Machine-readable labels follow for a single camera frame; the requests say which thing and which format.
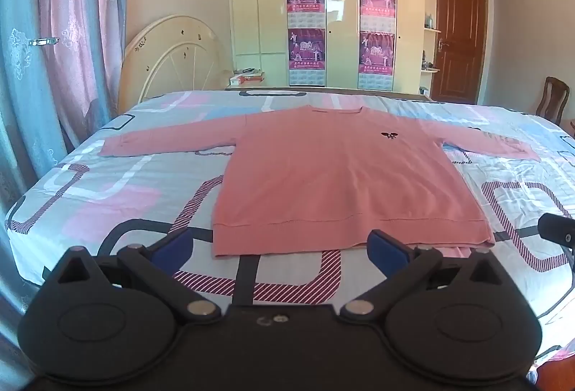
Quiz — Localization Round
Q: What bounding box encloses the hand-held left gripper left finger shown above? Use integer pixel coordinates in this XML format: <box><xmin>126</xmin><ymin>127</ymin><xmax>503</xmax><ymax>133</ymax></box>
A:
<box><xmin>42</xmin><ymin>229</ymin><xmax>223</xmax><ymax>323</ymax></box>

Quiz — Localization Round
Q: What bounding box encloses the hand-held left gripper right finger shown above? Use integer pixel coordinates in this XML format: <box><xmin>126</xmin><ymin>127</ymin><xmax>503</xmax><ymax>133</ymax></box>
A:
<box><xmin>339</xmin><ymin>229</ymin><xmax>518</xmax><ymax>323</ymax></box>

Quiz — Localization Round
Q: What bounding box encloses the pink sweater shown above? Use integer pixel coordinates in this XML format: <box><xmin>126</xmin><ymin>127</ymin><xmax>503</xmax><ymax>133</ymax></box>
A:
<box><xmin>98</xmin><ymin>105</ymin><xmax>542</xmax><ymax>258</ymax></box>

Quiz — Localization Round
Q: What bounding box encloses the patterned bed sheet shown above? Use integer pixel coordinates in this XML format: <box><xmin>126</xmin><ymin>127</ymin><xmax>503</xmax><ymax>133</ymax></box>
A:
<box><xmin>4</xmin><ymin>88</ymin><xmax>575</xmax><ymax>374</ymax></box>

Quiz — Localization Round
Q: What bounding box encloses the wooden chair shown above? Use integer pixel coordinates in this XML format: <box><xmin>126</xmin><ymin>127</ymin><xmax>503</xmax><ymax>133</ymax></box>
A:
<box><xmin>536</xmin><ymin>77</ymin><xmax>571</xmax><ymax>125</ymax></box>

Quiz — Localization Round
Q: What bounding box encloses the round cream headboard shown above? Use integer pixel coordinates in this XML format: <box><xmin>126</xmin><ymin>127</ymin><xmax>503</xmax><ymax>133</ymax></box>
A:
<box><xmin>118</xmin><ymin>14</ymin><xmax>233</xmax><ymax>115</ymax></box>

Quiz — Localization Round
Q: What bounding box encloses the brown wooden door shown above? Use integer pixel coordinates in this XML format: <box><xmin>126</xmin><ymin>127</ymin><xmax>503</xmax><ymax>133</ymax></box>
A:
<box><xmin>431</xmin><ymin>0</ymin><xmax>489</xmax><ymax>105</ymax></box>

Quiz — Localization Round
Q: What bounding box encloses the corner shelf unit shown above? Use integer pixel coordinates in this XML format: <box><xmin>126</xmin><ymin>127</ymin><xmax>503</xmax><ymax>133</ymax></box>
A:
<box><xmin>420</xmin><ymin>0</ymin><xmax>444</xmax><ymax>101</ymax></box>

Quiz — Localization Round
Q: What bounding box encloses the blue curtain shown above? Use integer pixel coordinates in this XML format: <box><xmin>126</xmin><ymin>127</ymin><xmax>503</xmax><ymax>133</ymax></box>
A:
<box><xmin>0</xmin><ymin>0</ymin><xmax>111</xmax><ymax>356</ymax></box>

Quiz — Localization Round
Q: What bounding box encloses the pink curtain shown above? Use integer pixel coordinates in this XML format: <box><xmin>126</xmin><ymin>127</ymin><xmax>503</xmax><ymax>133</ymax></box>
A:
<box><xmin>38</xmin><ymin>0</ymin><xmax>132</xmax><ymax>153</ymax></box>

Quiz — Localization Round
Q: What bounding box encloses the wooden bed frame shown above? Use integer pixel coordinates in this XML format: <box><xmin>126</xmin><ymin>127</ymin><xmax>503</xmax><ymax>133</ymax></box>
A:
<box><xmin>225</xmin><ymin>86</ymin><xmax>433</xmax><ymax>102</ymax></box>

